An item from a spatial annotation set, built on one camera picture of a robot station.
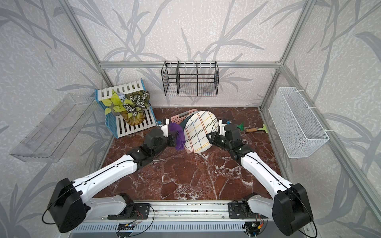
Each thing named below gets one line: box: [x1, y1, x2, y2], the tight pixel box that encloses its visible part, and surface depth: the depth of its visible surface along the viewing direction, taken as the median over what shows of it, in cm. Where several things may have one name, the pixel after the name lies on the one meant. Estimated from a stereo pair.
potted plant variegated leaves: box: [100, 90, 151, 126], surface depth 91 cm
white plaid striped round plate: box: [183, 110, 219, 154], surface depth 86 cm
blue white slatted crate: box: [94, 77, 158, 139], surface depth 95 cm
